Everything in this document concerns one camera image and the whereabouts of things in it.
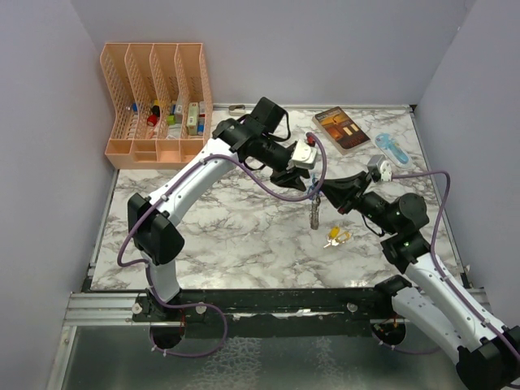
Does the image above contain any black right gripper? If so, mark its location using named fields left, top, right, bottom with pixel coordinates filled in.
left=317, top=170, right=399, bottom=235

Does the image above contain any blue handled key ring organiser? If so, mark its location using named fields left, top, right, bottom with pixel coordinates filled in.
left=306, top=174, right=322, bottom=231

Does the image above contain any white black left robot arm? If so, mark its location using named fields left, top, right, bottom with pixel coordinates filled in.
left=126, top=97, right=317, bottom=321

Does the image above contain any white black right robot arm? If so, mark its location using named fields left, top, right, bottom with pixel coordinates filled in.
left=321, top=171, right=519, bottom=389

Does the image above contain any yellow tagged key bunch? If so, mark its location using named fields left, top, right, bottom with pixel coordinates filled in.
left=323, top=226, right=351, bottom=249

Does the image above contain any orange paperback book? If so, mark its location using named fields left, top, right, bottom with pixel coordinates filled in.
left=312, top=106, right=371, bottom=155

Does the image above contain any blue packaged toothbrush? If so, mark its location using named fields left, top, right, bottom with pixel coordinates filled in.
left=375, top=132, right=413, bottom=169

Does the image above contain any small beige clip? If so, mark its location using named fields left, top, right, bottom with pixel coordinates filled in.
left=228, top=105, right=246, bottom=116

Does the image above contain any green white box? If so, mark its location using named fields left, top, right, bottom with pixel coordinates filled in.
left=186, top=102, right=199, bottom=136

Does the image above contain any red black small bottle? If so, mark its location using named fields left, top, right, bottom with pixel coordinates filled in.
left=146, top=105, right=161, bottom=127

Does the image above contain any peach plastic file organiser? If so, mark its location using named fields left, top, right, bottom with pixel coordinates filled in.
left=100, top=42, right=213, bottom=170

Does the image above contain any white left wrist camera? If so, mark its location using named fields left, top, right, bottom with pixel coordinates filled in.
left=288, top=140, right=317, bottom=170

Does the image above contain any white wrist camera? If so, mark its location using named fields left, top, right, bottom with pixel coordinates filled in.
left=288, top=140, right=317, bottom=170
left=366, top=154, right=392, bottom=183

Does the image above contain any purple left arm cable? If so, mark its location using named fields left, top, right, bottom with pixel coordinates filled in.
left=116, top=132, right=328, bottom=358

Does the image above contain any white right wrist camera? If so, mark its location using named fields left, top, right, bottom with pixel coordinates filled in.
left=366, top=154, right=392, bottom=183

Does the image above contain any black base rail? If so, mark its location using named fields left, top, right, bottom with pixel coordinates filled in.
left=132, top=288, right=408, bottom=344

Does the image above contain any aluminium frame rail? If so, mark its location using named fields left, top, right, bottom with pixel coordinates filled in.
left=64, top=290, right=495, bottom=326

